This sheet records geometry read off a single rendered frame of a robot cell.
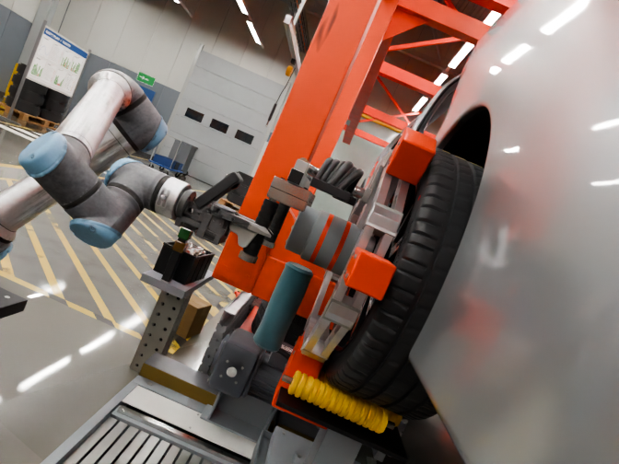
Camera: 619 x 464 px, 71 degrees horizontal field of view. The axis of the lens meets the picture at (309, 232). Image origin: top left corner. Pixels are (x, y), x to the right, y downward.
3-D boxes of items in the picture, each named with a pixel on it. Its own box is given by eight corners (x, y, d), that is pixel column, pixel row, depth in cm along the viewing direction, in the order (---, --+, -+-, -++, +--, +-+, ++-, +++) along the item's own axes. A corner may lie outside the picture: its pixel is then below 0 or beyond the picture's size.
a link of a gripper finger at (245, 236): (262, 255, 96) (227, 238, 98) (273, 231, 96) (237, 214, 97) (259, 256, 93) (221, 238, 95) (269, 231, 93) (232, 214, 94)
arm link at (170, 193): (180, 178, 102) (164, 175, 93) (198, 186, 102) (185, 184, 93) (165, 213, 103) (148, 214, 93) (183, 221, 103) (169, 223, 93)
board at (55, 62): (18, 125, 792) (56, 25, 778) (-6, 114, 793) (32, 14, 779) (68, 138, 942) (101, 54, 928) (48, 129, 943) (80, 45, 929)
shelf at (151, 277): (181, 299, 154) (185, 291, 154) (139, 280, 154) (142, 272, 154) (213, 279, 197) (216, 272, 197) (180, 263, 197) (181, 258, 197)
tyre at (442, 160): (387, 352, 152) (422, 488, 87) (325, 325, 152) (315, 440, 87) (473, 179, 142) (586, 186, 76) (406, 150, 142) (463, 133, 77)
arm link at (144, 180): (103, 202, 98) (128, 174, 105) (153, 224, 98) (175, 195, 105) (98, 173, 91) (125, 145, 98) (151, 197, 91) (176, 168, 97)
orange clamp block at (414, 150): (415, 187, 95) (437, 153, 89) (383, 172, 95) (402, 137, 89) (418, 172, 100) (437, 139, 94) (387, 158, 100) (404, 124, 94)
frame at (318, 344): (323, 393, 89) (435, 150, 85) (294, 380, 89) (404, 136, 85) (324, 321, 143) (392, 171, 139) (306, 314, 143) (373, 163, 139)
